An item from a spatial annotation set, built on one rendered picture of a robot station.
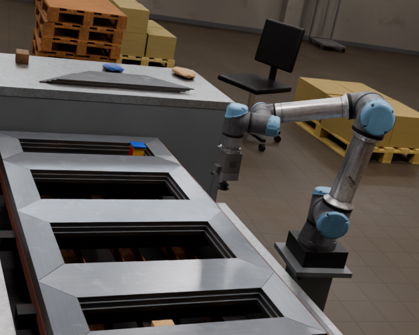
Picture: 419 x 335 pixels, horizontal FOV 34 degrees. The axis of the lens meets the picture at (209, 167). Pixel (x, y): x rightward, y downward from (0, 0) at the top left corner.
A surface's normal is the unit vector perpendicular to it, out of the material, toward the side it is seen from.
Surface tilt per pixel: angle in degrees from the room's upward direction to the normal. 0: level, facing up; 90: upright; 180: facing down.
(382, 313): 0
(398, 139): 90
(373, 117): 82
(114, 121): 90
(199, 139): 90
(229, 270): 0
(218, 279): 0
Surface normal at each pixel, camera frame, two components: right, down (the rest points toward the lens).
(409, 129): 0.33, 0.38
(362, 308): 0.18, -0.92
